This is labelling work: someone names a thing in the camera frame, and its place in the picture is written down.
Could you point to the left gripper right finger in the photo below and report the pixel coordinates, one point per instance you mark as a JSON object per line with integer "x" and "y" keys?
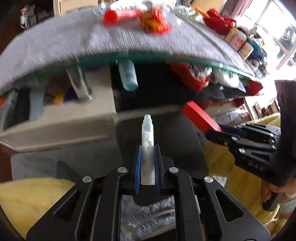
{"x": 205, "y": 210}

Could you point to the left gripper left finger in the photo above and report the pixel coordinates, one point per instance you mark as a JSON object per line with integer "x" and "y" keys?
{"x": 90, "y": 210}

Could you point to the clear plastic bottle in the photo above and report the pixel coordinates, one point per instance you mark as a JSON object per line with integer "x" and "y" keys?
{"x": 147, "y": 159}

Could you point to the right hand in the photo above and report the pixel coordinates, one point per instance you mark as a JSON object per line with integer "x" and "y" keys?
{"x": 287, "y": 199}

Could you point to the yellow fluffy cushion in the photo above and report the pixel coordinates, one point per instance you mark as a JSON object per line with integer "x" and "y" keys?
{"x": 25, "y": 201}

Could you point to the red box under table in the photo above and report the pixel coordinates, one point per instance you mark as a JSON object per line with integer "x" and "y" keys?
{"x": 200, "y": 118}

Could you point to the yellow lid canister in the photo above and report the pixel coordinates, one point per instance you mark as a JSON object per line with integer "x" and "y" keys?
{"x": 246, "y": 50}

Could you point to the red plastic basket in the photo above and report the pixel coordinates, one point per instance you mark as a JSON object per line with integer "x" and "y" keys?
{"x": 220, "y": 24}

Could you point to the blue bottle under table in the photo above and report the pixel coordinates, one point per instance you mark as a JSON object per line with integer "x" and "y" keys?
{"x": 128, "y": 75}

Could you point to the orange stick in basket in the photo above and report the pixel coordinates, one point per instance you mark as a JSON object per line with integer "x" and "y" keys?
{"x": 204, "y": 14}

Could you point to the orange red snack wrapper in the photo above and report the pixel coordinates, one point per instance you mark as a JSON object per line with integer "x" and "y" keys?
{"x": 153, "y": 21}

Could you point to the grey table cloth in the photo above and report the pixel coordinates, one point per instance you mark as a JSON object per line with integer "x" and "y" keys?
{"x": 82, "y": 38}

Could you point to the red cylinder tube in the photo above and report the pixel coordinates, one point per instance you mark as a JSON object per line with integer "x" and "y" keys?
{"x": 112, "y": 17}

